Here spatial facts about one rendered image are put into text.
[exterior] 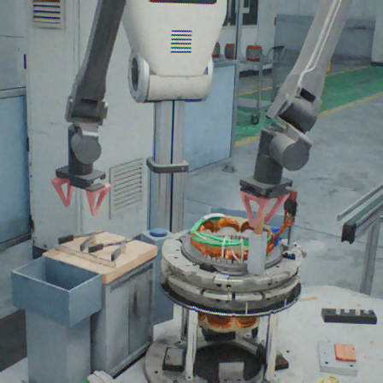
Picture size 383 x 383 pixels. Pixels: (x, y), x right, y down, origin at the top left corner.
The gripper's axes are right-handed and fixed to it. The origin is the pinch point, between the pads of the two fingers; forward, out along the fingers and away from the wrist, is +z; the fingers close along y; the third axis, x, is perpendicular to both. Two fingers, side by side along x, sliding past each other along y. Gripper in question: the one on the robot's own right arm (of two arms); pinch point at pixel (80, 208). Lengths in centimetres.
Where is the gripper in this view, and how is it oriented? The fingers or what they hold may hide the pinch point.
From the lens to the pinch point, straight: 149.2
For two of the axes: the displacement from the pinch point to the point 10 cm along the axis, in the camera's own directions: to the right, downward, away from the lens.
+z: -0.6, 9.3, 3.7
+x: 5.2, -2.8, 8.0
